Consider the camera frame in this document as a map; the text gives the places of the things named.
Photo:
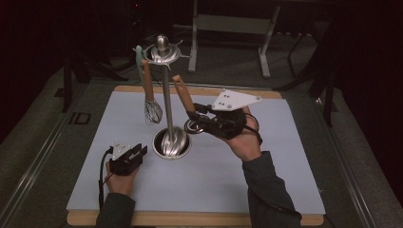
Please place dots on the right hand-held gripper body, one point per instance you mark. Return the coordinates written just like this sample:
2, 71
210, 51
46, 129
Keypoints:
231, 99

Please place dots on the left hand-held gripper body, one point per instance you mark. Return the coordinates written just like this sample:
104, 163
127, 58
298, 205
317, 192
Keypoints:
122, 158

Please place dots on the steel utensil rack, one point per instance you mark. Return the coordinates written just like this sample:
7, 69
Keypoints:
168, 104

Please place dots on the pale green utensil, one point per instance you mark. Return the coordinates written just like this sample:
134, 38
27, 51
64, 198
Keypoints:
138, 60

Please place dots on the person's left hand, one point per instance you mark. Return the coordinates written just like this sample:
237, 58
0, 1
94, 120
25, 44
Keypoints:
120, 185

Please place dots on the person's right hand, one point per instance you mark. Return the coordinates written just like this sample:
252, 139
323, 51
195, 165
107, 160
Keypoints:
247, 145

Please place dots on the grey metal shelf stand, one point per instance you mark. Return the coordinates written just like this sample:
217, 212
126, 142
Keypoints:
234, 23

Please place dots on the black metal stand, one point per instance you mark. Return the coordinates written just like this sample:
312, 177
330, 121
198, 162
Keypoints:
67, 88
328, 95

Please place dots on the metal floor rail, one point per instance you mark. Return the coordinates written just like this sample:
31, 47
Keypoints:
237, 85
348, 164
41, 158

